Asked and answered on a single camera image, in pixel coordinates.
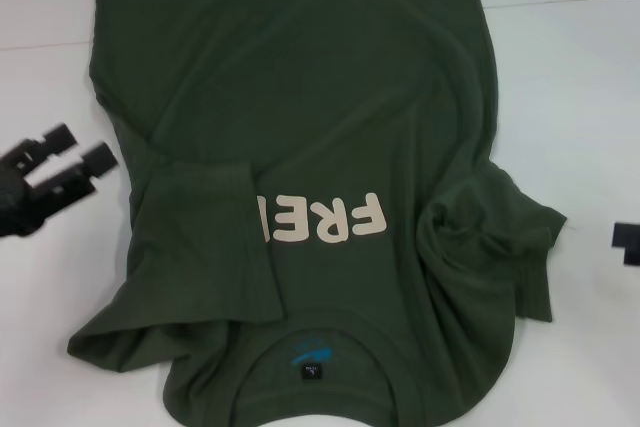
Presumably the dark green FREE! t-shirt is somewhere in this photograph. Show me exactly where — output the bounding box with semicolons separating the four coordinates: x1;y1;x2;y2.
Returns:
65;0;569;421

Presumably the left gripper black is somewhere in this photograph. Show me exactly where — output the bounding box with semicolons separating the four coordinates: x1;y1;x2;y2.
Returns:
0;122;120;241

